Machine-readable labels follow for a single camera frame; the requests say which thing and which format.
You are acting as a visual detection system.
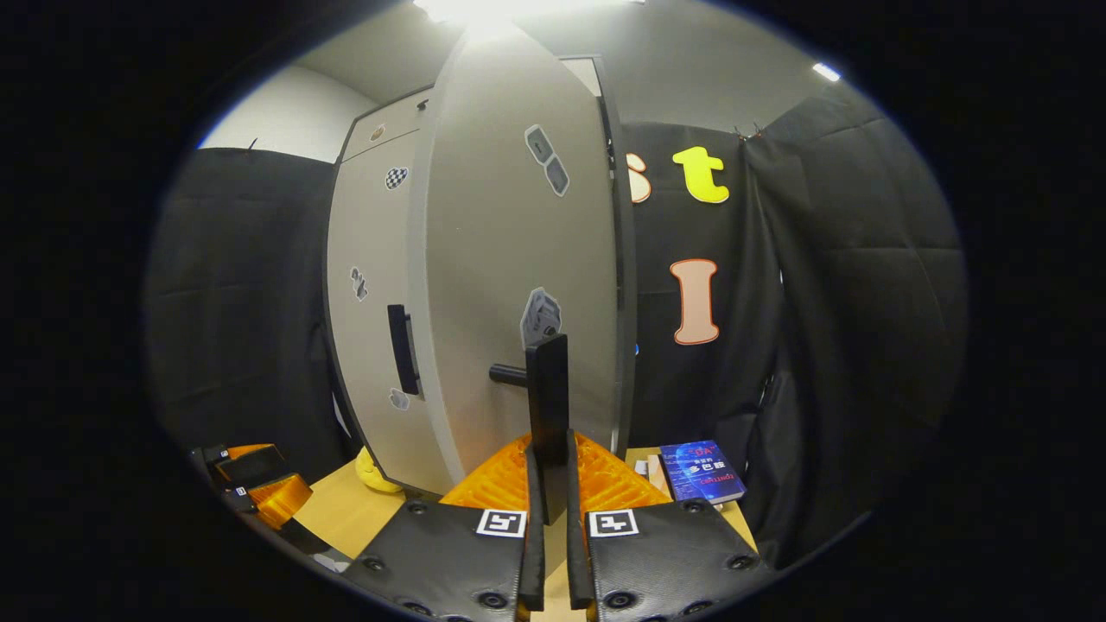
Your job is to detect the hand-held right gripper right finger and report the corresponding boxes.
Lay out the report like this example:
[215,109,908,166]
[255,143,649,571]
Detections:
[566,429,774,622]

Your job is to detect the small beige booklet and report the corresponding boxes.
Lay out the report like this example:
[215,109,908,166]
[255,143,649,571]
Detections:
[635,455,673,500]

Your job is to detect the blue book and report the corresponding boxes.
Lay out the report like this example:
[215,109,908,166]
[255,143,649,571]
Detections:
[659,441,747,505]

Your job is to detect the large ceiling light panel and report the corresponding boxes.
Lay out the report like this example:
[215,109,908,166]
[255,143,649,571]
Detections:
[413,0,645,27]

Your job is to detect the grey cabinet door cube stickers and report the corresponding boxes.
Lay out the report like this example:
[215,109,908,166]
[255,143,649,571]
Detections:
[408,22,625,498]

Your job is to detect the black cabinet door handle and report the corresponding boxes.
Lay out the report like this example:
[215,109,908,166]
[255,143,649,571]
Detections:
[387,304,423,397]
[489,335,571,525]

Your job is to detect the grey cabinet door checkered sticker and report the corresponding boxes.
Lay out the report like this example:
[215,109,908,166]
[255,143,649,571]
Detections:
[327,130,450,495]

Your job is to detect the yellow toy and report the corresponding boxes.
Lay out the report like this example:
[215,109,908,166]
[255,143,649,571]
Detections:
[356,446,404,494]

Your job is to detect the grey double-door shoe cabinet body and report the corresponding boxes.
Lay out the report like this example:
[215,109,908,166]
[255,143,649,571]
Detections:
[322,54,640,498]

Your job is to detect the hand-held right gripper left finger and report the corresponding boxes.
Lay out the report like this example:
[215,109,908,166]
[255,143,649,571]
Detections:
[344,432,549,622]

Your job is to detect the black backdrop cloth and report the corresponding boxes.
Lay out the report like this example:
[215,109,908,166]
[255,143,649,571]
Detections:
[147,82,969,571]

